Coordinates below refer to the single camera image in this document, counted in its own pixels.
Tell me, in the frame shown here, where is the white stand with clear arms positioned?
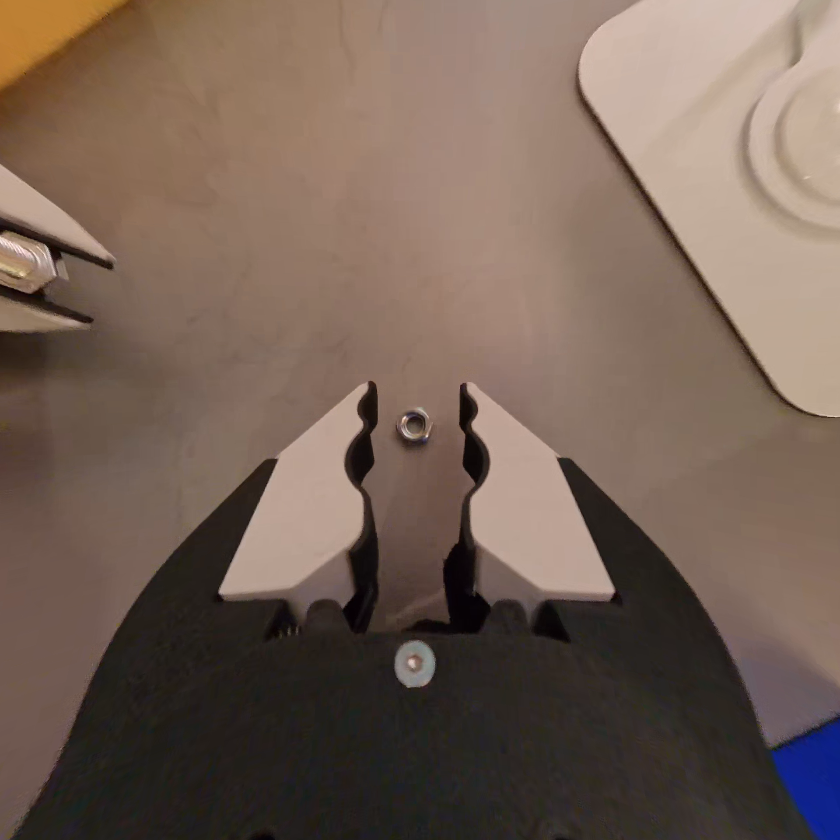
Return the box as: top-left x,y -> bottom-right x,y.
577,0 -> 840,419

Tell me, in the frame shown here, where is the silver hex nut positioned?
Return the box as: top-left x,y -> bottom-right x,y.
395,408 -> 434,447

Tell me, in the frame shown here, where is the silver bolt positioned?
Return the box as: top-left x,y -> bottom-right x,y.
0,233 -> 70,294

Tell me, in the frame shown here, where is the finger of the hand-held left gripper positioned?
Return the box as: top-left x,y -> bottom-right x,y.
0,289 -> 95,333
0,163 -> 118,271

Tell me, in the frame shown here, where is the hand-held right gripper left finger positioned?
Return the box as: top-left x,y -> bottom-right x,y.
217,381 -> 380,631

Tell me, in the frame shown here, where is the blue plastic bin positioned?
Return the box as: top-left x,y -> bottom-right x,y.
766,717 -> 840,840

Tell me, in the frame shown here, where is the yellow plastic bin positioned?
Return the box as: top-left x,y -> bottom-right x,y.
0,0 -> 129,91

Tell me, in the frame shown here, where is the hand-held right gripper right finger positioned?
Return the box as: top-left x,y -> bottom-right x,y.
445,381 -> 618,631

